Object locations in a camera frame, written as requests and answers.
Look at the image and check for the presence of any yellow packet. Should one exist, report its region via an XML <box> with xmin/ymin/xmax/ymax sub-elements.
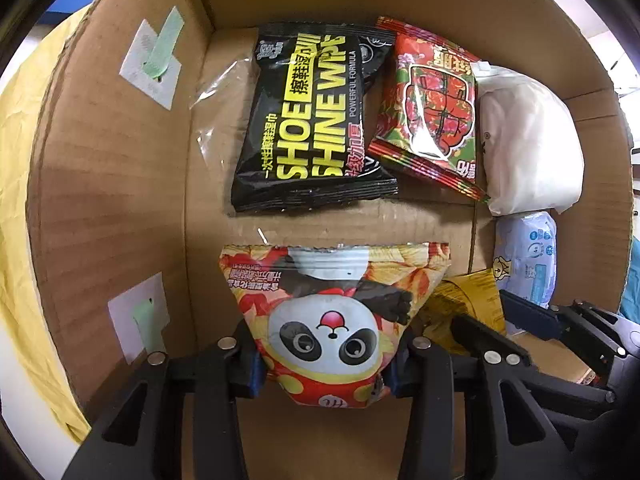
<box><xmin>416</xmin><ymin>269</ymin><xmax>506</xmax><ymax>356</ymax></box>

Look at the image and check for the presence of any blue white tissue pack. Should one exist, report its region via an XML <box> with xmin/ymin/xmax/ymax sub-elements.
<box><xmin>492</xmin><ymin>211</ymin><xmax>558</xmax><ymax>308</ymax></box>

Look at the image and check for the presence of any panda snack packet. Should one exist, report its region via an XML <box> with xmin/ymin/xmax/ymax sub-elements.
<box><xmin>219</xmin><ymin>242</ymin><xmax>451</xmax><ymax>408</ymax></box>

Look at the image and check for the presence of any white soft pouch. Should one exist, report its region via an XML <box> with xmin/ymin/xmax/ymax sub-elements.
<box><xmin>472</xmin><ymin>61</ymin><xmax>585</xmax><ymax>217</ymax></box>

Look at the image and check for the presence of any red floral snack packet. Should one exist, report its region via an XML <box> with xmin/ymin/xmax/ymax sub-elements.
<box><xmin>368</xmin><ymin>16</ymin><xmax>488</xmax><ymax>203</ymax></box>

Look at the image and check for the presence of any black shoe wipe packet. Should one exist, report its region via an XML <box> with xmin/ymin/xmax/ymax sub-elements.
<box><xmin>231</xmin><ymin>23</ymin><xmax>398</xmax><ymax>212</ymax></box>

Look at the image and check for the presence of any blue bean bag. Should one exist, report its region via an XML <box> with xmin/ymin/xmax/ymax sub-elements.
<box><xmin>620</xmin><ymin>237</ymin><xmax>640</xmax><ymax>324</ymax></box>

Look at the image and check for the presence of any open cardboard box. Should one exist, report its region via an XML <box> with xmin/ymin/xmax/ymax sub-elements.
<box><xmin>25</xmin><ymin>0</ymin><xmax>637</xmax><ymax>480</ymax></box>

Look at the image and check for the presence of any white label with green tape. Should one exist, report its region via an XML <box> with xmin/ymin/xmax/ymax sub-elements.
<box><xmin>119</xmin><ymin>6</ymin><xmax>184</xmax><ymax>110</ymax></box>

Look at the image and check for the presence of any yellow tablecloth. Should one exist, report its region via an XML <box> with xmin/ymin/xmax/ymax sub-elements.
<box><xmin>0</xmin><ymin>4</ymin><xmax>94</xmax><ymax>443</ymax></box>

